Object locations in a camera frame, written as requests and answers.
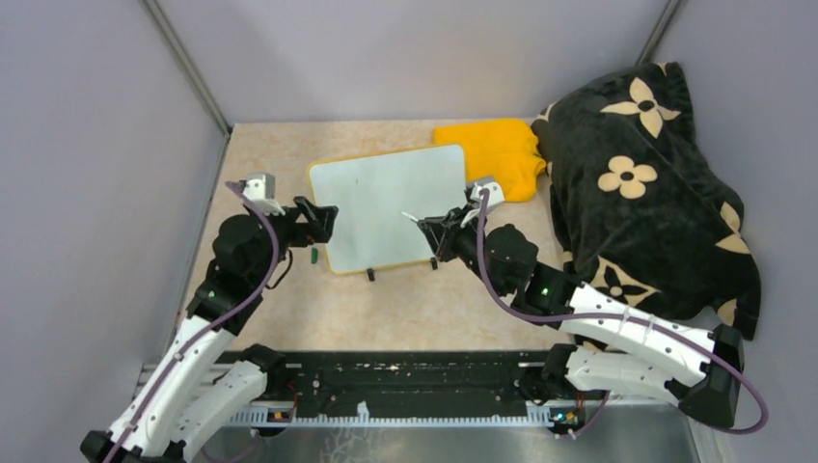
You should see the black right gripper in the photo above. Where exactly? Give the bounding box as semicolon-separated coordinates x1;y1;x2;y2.
420;203;509;298

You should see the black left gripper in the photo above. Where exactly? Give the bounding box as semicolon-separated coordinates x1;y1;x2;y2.
248;194;338;287

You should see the white marker pen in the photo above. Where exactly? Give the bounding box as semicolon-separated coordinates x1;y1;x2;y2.
401;211;420;224

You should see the yellow-framed whiteboard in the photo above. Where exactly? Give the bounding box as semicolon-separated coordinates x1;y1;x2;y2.
307;145;467;275

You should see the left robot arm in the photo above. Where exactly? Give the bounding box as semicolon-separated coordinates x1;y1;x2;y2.
80;196;339;462

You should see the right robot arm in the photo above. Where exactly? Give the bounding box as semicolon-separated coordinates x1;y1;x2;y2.
417;208;744;430

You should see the folded yellow cloth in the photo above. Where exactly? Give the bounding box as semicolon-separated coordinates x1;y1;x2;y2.
432;119;546;203

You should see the black floral blanket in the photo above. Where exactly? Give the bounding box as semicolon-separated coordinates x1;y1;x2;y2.
531;62;761;340

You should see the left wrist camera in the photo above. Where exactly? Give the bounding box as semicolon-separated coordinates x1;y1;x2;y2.
238;172;285;216

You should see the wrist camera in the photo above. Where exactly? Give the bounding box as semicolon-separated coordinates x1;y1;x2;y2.
238;172;285;216
465;176;505;214

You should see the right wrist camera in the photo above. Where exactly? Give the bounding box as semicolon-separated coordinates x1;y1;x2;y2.
465;176;505;214

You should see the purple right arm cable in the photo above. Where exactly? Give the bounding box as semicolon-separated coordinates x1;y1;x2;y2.
476;188;770;437

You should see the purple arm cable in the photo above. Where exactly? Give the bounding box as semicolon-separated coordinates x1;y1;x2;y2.
101;181;283;463
476;188;770;437

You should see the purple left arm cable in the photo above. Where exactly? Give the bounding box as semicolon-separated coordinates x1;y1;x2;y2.
101;181;283;463

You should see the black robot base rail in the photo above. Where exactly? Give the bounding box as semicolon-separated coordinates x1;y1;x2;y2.
204;347;605;439

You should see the left metal corner post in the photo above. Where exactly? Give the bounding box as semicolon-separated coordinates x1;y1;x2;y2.
140;0;232;137

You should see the metal corner post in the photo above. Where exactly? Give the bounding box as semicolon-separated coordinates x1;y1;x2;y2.
140;0;232;137
635;0;684;66

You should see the right metal corner post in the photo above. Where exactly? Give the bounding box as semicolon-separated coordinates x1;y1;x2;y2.
635;0;684;66

